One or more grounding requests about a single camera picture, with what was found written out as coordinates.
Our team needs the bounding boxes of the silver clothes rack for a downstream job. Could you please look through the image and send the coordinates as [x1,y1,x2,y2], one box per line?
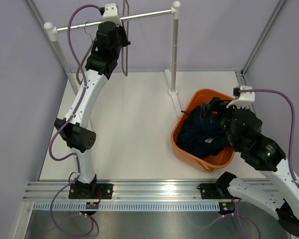
[43,1,182,118]

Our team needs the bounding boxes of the navy blue shorts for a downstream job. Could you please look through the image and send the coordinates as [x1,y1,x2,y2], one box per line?
[176,106,230,159]

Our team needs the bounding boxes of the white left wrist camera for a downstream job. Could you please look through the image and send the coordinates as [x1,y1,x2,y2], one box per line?
[103,3,123,27]

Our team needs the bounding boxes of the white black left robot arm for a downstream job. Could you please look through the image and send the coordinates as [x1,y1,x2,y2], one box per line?
[54,21,130,199]

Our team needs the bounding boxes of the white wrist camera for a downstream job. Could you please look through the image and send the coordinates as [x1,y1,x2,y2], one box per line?
[226,86,255,109]
[103,3,123,27]

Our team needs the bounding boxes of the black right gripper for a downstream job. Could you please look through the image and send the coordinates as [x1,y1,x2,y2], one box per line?
[200,97,246,148]

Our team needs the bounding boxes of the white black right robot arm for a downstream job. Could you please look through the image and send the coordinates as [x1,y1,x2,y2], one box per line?
[201,97,299,238]

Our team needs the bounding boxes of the beige hanger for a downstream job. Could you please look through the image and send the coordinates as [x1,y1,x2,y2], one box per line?
[121,0,130,77]
[75,21,95,85]

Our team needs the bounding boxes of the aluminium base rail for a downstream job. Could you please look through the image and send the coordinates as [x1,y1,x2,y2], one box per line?
[22,180,294,202]

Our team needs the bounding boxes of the orange plastic basket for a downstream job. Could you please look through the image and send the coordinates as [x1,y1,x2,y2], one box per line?
[171,89,235,172]

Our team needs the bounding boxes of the white slotted cable duct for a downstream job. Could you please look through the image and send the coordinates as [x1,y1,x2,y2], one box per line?
[33,201,220,212]

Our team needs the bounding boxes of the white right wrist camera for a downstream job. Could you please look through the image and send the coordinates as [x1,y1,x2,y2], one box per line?
[226,86,255,109]

